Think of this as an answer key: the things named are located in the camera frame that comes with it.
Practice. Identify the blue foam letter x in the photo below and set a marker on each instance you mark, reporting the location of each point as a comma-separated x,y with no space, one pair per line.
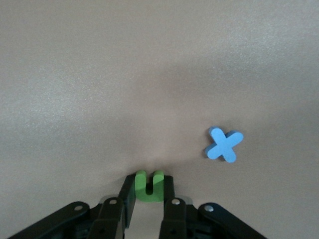
223,145

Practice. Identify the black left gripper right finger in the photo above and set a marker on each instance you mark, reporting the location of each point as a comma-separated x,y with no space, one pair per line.
168,189

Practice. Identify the green foam letter u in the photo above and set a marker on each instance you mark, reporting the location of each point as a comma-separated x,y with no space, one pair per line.
142,189

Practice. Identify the brown table mat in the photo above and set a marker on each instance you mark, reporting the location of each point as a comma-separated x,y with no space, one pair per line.
99,74

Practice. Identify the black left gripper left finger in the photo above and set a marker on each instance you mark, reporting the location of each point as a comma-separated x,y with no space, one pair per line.
129,194

